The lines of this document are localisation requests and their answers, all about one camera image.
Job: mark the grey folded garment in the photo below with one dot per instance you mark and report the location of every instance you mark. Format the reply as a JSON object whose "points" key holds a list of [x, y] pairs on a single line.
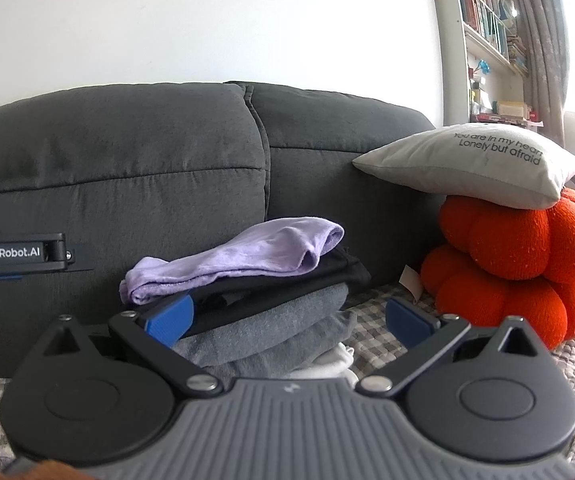
{"points": [[277, 330]]}

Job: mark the dark grey sofa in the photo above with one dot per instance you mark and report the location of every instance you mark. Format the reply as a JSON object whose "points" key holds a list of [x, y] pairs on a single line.
{"points": [[142, 170]]}

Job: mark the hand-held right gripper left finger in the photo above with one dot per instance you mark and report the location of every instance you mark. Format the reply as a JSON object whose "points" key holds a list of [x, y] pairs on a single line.
{"points": [[172, 317]]}

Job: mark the white folded garment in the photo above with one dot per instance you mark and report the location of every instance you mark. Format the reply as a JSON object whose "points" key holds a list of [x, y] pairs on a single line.
{"points": [[327, 365]]}

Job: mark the white printed pillow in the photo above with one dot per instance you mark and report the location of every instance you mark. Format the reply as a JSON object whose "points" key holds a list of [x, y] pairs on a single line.
{"points": [[467, 165]]}

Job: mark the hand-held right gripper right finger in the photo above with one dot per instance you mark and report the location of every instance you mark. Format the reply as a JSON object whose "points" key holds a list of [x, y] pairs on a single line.
{"points": [[407, 317]]}

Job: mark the grey curtain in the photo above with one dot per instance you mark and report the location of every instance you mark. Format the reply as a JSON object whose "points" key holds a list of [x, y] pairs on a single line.
{"points": [[542, 50]]}

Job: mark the purple pants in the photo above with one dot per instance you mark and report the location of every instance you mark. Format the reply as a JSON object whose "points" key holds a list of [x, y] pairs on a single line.
{"points": [[247, 255]]}

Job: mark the white bookshelf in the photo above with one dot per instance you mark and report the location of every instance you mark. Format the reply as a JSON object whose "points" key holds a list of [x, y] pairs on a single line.
{"points": [[472, 45]]}

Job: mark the pile of books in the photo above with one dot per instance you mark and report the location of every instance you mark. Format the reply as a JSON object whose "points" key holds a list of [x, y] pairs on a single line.
{"points": [[487, 15]]}

